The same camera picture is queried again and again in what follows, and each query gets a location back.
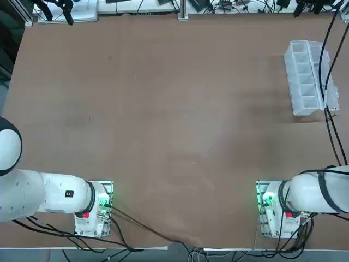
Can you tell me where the small device with red ports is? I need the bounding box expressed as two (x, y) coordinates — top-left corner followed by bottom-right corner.
(218, 0), (236, 11)

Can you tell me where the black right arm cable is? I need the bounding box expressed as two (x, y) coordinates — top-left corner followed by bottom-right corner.
(324, 23), (349, 167)
(316, 4), (345, 167)

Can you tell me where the aluminium profile post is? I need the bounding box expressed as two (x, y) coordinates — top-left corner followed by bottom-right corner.
(177, 0), (190, 20)

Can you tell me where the black cable across table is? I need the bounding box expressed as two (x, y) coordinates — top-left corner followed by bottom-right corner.
(108, 203), (204, 248)

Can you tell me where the transparent plastic compartment box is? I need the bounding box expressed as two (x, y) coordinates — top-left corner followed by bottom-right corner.
(283, 40), (341, 117)

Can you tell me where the black cable behind base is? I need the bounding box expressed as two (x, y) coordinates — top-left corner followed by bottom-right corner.
(272, 214), (316, 252)
(12, 215), (144, 252)

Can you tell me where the black cable behind left base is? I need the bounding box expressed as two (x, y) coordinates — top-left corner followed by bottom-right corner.
(12, 215), (144, 252)

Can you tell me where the black cable behind right base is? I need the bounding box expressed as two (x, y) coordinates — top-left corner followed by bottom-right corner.
(272, 214), (316, 252)

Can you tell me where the aluminium frame profile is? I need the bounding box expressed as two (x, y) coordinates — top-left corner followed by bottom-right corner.
(24, 0), (38, 27)

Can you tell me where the dark power adapter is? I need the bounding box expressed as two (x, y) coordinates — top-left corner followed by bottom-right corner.
(189, 0), (214, 13)

